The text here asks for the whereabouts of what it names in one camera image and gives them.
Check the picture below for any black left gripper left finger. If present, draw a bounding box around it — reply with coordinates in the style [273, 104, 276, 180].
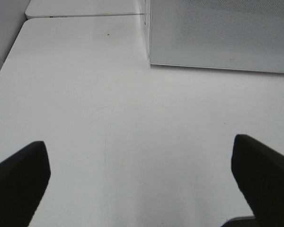
[0, 141, 51, 227]

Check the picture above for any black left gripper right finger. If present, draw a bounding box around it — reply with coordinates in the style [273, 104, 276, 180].
[231, 134, 284, 227]

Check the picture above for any white microwave door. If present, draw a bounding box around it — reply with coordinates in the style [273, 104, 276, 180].
[146, 0, 284, 73]

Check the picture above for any white microwave oven body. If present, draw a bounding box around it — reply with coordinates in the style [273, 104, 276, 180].
[138, 0, 151, 60]

